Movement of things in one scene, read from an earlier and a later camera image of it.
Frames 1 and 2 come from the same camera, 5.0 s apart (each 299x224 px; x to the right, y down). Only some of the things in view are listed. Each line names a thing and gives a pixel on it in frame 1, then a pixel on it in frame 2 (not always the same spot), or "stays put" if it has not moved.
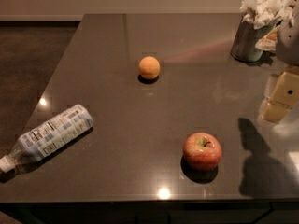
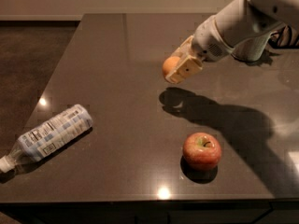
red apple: x=202 y=151 stays put
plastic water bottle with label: x=48 y=136 stays put
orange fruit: x=149 y=67 → x=169 y=64
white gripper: x=290 y=44 → x=207 y=43
